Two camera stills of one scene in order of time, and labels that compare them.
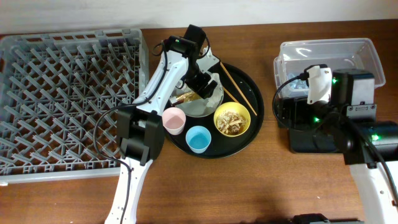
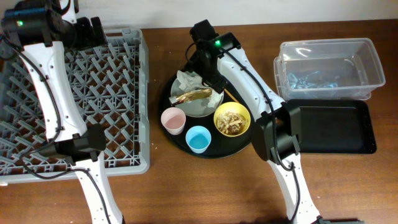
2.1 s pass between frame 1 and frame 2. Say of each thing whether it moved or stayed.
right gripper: moved
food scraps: stayed
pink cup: stayed
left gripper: moved
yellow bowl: stayed
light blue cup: stayed
